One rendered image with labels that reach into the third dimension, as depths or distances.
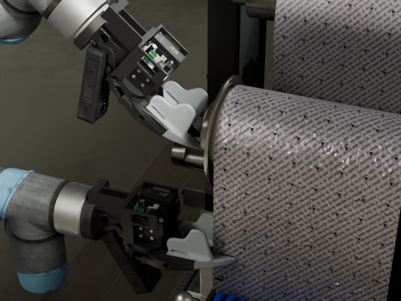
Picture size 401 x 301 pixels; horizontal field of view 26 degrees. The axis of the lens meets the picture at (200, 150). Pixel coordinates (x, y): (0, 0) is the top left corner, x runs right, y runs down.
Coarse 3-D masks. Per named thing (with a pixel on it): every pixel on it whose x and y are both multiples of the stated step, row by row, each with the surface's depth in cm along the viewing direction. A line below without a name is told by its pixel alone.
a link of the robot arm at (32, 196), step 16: (0, 176) 124; (16, 176) 123; (32, 176) 123; (48, 176) 124; (0, 192) 123; (16, 192) 122; (32, 192) 121; (48, 192) 121; (0, 208) 123; (16, 208) 122; (32, 208) 121; (48, 208) 120; (16, 224) 124; (32, 224) 123; (48, 224) 121
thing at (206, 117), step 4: (212, 104) 112; (208, 108) 112; (208, 112) 111; (204, 116) 111; (208, 116) 111; (204, 120) 111; (208, 120) 111; (204, 124) 111; (204, 128) 111; (200, 132) 111; (204, 132) 111; (200, 136) 111; (204, 136) 111; (200, 140) 111; (204, 140) 111; (200, 144) 112; (204, 144) 111; (200, 148) 112
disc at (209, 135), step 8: (232, 80) 111; (240, 80) 114; (224, 88) 109; (232, 88) 112; (224, 96) 109; (216, 104) 107; (216, 112) 107; (216, 120) 108; (208, 128) 107; (208, 136) 107; (208, 144) 107; (208, 152) 108; (208, 160) 108; (208, 168) 109; (208, 176) 110
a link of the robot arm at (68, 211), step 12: (60, 192) 120; (72, 192) 120; (84, 192) 120; (60, 204) 119; (72, 204) 119; (84, 204) 119; (60, 216) 119; (72, 216) 119; (60, 228) 121; (72, 228) 119
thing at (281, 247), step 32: (224, 192) 111; (224, 224) 113; (256, 224) 111; (288, 224) 110; (320, 224) 108; (352, 224) 106; (256, 256) 114; (288, 256) 112; (320, 256) 110; (352, 256) 108; (384, 256) 106; (224, 288) 119; (256, 288) 117; (288, 288) 115; (320, 288) 113; (352, 288) 111; (384, 288) 109
